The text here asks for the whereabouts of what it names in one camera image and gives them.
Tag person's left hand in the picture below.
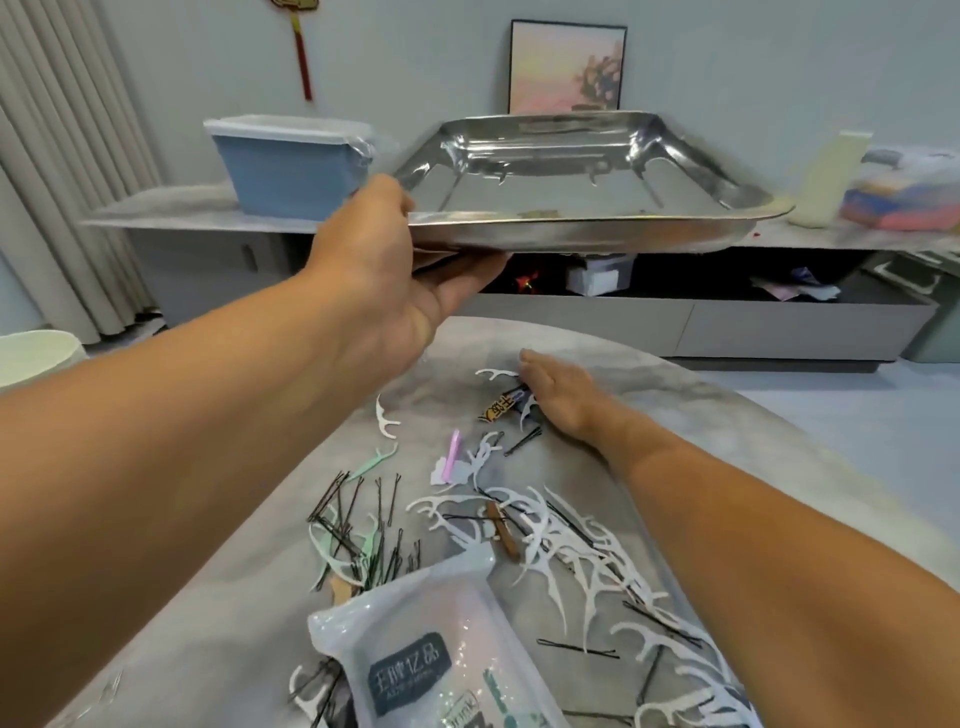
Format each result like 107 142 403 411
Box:
300 175 512 395

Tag person's right hand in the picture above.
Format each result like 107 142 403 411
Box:
517 348 662 459

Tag pile of floss picks and clips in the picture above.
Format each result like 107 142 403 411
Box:
285 367 767 728

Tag metal tray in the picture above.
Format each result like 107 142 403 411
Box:
393 111 794 254

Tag clear printed plastic bag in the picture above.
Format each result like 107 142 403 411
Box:
307 540 572 728

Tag group of white paper cups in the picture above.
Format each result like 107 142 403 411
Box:
0 328 89 395

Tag person's right forearm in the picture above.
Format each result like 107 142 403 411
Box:
615 427 960 728

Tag person's left forearm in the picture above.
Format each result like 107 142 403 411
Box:
0 270 392 728

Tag white box in cabinet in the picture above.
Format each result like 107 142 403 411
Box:
565 255 638 297

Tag blue storage box white lid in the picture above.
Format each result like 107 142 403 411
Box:
204 114 377 224

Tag grey cabinet with marble top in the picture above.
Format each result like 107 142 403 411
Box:
82 183 960 362

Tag loose papers in cabinet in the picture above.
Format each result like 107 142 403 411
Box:
750 270 842 302

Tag framed pink picture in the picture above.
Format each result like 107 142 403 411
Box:
507 19 629 116

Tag beige curtain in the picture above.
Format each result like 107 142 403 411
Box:
0 0 167 344

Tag cream paper roll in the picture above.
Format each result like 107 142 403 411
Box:
790 130 875 230

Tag grey green storage bin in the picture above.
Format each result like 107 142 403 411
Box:
870 255 960 365

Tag clear storage box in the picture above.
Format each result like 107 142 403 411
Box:
840 142 960 234

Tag red gold wall hanging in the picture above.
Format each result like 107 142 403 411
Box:
270 0 321 102

